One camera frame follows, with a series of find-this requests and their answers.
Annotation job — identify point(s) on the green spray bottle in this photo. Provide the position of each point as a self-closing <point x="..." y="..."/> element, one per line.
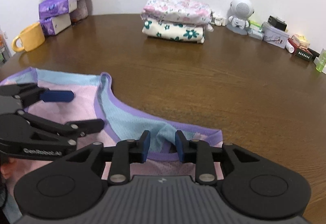
<point x="321" y="62"/>

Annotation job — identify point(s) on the black power adapter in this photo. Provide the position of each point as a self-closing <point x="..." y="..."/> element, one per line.
<point x="277" y="23"/>

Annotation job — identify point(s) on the cream green-flowered folded cloth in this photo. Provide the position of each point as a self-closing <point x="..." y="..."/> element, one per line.
<point x="173" y="31"/>

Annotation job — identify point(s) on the pink floral folded cloth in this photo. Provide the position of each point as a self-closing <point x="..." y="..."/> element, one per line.
<point x="178" y="8"/>

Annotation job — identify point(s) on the yellow mug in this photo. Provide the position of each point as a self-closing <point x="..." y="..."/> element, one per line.
<point x="31" y="37"/>

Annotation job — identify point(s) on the white tube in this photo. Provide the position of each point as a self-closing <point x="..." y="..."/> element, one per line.
<point x="289" y="47"/>

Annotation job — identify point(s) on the white astronaut speaker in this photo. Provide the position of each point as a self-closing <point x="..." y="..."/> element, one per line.
<point x="242" y="8"/>

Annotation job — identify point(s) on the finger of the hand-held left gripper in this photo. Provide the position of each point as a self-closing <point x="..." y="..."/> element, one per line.
<point x="58" y="96"/>
<point x="86" y="124"/>

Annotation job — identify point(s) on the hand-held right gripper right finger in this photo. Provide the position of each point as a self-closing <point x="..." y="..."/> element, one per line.
<point x="178" y="147"/>

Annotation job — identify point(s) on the person's left hand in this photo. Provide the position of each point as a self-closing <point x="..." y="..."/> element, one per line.
<point x="15" y="170"/>

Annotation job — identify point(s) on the purple tissue pack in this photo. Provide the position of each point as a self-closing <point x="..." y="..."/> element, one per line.
<point x="54" y="7"/>
<point x="54" y="25"/>

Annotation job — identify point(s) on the clear acrylic organizer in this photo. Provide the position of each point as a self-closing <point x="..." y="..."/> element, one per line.
<point x="3" y="48"/>

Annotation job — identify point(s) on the grey tin box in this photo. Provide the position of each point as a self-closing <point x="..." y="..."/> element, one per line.
<point x="275" y="36"/>

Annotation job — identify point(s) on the pink blue purple-trimmed vest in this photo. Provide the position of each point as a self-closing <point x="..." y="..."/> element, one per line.
<point x="122" y="122"/>

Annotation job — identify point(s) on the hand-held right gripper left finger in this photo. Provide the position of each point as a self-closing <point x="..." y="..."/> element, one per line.
<point x="146" y="146"/>

